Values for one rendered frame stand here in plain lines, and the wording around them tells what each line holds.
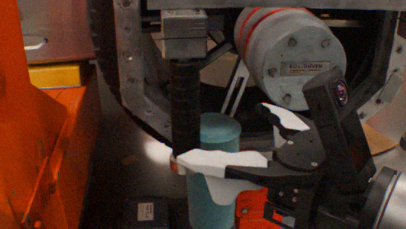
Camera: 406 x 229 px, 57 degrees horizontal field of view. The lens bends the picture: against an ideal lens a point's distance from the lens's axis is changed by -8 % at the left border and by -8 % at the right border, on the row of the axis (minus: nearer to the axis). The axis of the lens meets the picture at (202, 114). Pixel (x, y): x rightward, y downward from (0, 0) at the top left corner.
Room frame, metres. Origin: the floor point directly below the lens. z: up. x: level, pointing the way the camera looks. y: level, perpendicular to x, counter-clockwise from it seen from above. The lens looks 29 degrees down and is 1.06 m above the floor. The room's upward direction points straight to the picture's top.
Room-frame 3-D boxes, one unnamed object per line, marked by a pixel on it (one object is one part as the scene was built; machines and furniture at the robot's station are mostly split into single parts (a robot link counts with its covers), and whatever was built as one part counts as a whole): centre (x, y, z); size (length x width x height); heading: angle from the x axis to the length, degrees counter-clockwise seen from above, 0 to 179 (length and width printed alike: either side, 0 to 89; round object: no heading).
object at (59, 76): (0.89, 0.35, 0.71); 0.14 x 0.14 x 0.05; 6
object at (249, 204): (0.72, -0.12, 0.48); 0.16 x 0.12 x 0.17; 6
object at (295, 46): (0.61, -0.13, 0.85); 0.21 x 0.14 x 0.14; 6
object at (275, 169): (0.32, -0.06, 0.83); 0.09 x 0.05 x 0.02; 87
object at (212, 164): (0.32, -0.02, 0.81); 0.09 x 0.03 x 0.06; 87
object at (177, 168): (0.43, 0.02, 0.83); 0.04 x 0.04 x 0.16
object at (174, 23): (0.46, 0.02, 0.93); 0.09 x 0.05 x 0.05; 6
